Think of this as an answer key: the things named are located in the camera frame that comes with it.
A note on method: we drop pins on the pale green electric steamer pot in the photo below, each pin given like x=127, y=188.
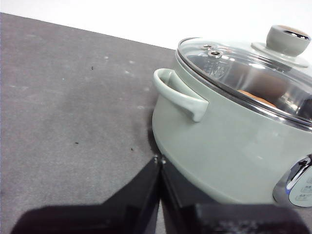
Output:
x=219, y=151

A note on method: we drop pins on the glass lid with green knob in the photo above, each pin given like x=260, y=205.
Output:
x=246, y=70

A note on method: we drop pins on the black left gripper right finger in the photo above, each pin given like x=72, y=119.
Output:
x=209, y=219

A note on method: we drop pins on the brown potato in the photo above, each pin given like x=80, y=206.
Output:
x=264, y=87

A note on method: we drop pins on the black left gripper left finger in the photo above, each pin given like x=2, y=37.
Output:
x=117, y=214

